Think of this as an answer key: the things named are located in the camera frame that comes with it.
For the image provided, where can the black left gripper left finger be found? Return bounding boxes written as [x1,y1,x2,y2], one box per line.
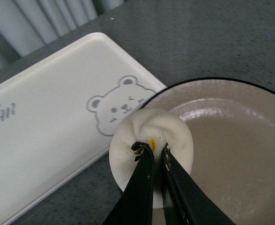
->
[103,142,155,225]

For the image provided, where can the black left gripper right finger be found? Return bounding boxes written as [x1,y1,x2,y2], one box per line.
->
[161,143,234,225]

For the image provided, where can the white steamed bun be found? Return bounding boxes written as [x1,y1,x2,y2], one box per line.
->
[109,107,193,209]

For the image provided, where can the tan plate with black rim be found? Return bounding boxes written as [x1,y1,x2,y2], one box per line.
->
[145,78,275,225]

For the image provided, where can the white bear-print tray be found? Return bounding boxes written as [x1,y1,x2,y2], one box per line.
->
[0,32,165,225]

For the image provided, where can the grey pleated curtain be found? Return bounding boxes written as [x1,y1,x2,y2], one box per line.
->
[0,0,124,69]

